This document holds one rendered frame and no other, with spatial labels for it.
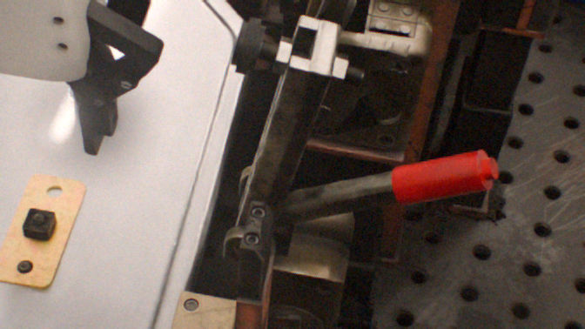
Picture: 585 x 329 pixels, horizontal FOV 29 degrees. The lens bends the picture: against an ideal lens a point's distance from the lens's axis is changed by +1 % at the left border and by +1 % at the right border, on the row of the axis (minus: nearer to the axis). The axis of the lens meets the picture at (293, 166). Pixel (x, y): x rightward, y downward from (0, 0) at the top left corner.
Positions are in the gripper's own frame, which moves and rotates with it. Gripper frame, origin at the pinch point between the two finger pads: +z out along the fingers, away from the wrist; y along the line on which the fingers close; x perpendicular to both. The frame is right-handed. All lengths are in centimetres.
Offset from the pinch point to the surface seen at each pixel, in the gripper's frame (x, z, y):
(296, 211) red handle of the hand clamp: 0.8, 3.7, -16.4
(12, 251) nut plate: 2.1, 11.6, 1.2
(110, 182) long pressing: -4.7, 11.9, -3.2
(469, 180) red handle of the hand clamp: 1.0, -2.2, -25.4
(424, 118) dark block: -21.9, 19.8, -24.0
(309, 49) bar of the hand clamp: -1.0, -8.0, -15.9
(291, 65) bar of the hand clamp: 1.7, -9.6, -15.4
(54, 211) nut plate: -1.4, 11.6, -0.4
